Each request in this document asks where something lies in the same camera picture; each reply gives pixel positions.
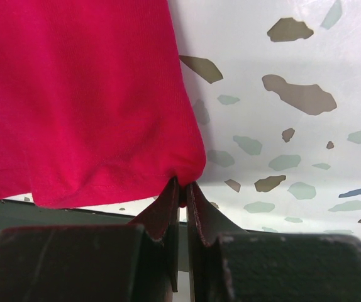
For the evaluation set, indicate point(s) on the crimson red t-shirt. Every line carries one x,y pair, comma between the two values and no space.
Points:
93,108

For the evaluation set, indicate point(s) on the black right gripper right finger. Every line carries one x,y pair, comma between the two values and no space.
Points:
228,263

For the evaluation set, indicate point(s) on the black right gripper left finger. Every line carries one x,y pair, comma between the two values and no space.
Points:
136,261

